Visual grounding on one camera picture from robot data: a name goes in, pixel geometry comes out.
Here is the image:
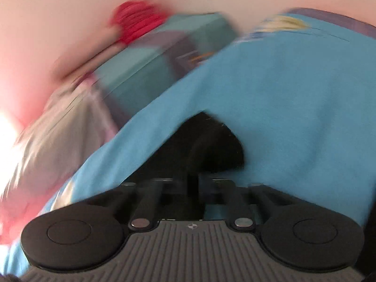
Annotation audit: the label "black knit pants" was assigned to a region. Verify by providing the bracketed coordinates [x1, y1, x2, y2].
[127, 112, 245, 221]

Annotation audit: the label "beige pink pillow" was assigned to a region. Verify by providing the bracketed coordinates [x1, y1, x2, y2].
[1, 74, 118, 204]

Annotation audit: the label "blue floral bed sheet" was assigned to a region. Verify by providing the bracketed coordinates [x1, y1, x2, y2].
[1, 8, 375, 281]

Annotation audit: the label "red cloth item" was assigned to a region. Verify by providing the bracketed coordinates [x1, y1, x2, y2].
[110, 0, 169, 46]

